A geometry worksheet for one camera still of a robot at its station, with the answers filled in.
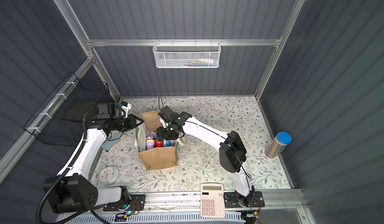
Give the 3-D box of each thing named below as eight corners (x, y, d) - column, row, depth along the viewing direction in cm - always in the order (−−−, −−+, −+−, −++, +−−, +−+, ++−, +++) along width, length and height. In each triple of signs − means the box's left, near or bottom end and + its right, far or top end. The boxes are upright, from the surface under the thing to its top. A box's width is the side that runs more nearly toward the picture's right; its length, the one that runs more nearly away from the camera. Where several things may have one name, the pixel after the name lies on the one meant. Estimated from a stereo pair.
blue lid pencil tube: (265, 158, 90) (280, 142, 75) (262, 148, 94) (275, 131, 79) (277, 158, 90) (294, 142, 75) (273, 148, 94) (289, 131, 79)
